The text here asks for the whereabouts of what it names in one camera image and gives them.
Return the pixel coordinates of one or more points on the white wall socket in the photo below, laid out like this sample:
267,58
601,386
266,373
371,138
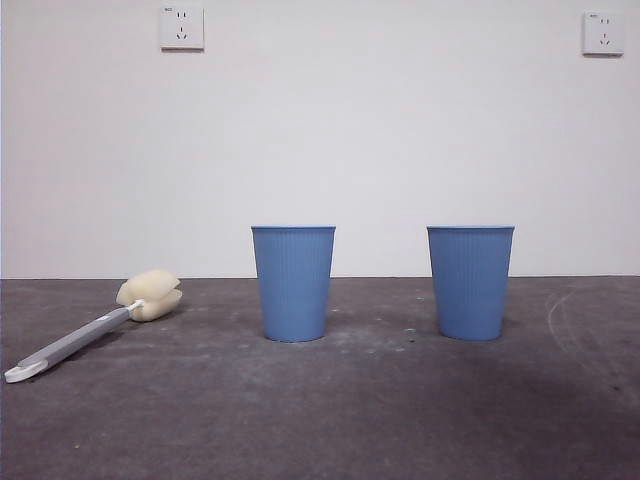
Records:
603,34
182,27

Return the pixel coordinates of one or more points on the blue ribbed plastic cup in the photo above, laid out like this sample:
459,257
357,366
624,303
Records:
293,285
470,285

